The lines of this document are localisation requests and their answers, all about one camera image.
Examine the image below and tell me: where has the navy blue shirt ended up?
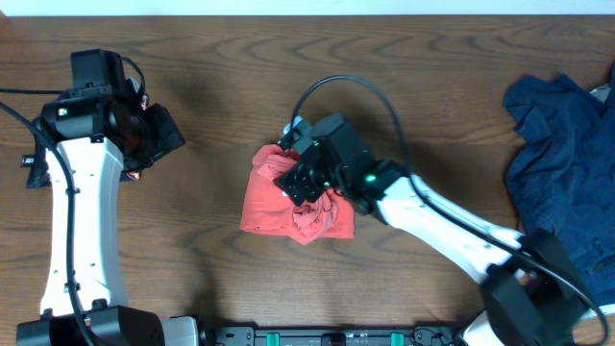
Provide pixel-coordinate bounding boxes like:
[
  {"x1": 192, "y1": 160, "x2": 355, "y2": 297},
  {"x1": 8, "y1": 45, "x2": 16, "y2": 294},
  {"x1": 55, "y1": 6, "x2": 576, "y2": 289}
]
[{"x1": 504, "y1": 75, "x2": 595, "y2": 278}]

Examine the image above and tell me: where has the folded black printed shirt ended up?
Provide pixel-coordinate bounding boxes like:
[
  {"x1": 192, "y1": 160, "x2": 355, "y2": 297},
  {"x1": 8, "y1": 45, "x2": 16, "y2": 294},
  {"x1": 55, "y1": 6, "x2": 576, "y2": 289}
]
[{"x1": 20, "y1": 90, "x2": 150, "y2": 189}]

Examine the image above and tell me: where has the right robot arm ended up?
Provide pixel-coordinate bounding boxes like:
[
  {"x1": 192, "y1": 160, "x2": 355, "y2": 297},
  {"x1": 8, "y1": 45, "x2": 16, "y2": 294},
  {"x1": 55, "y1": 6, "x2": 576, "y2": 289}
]
[{"x1": 275, "y1": 114, "x2": 591, "y2": 345}]

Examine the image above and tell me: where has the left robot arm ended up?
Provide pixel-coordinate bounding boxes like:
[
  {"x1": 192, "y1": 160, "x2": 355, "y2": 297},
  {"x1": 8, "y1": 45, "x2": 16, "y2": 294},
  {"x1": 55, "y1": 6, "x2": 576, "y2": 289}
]
[{"x1": 16, "y1": 49, "x2": 202, "y2": 345}]

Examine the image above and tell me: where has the red soccer t-shirt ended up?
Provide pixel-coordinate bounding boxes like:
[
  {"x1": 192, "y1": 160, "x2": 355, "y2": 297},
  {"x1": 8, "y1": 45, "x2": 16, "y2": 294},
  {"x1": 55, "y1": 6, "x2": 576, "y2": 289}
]
[{"x1": 239, "y1": 144, "x2": 355, "y2": 245}]

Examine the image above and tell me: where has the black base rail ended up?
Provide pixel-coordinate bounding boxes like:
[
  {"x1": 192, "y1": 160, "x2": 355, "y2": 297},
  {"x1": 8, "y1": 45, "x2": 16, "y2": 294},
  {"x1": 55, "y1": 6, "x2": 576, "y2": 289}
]
[{"x1": 199, "y1": 325, "x2": 465, "y2": 346}]

